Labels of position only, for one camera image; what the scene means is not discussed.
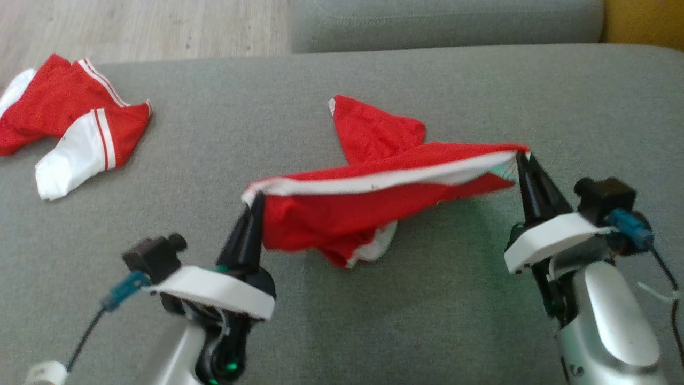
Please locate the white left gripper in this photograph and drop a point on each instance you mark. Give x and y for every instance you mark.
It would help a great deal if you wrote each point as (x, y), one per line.
(214, 289)

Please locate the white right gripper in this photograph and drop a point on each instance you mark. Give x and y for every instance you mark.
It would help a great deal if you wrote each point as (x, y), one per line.
(556, 238)

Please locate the red shorts white waistband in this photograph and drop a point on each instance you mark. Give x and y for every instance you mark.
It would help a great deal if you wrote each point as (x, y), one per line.
(374, 182)

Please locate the red white sports jersey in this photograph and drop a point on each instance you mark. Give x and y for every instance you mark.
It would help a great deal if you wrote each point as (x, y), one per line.
(64, 117)

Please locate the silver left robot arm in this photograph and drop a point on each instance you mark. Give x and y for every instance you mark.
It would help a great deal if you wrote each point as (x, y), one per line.
(176, 358)

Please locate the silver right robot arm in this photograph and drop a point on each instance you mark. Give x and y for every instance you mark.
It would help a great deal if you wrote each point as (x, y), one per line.
(614, 331)

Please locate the grey fabric sofa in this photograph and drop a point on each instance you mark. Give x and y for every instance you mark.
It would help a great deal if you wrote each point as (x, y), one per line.
(374, 321)

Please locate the grey sofa back cushion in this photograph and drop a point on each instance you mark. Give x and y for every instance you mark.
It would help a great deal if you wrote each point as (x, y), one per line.
(449, 24)

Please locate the yellow upholstered sofa section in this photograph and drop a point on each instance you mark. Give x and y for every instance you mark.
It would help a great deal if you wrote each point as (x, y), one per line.
(646, 21)

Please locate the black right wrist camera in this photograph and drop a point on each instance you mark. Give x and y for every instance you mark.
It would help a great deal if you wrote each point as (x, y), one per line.
(606, 198)

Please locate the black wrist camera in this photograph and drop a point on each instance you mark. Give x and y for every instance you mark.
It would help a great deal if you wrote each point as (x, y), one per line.
(606, 198)
(152, 256)

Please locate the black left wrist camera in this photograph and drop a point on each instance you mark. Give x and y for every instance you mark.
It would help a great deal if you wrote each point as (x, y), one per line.
(152, 256)

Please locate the blue left camera connector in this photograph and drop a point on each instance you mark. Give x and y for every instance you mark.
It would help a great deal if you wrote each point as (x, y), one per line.
(125, 291)

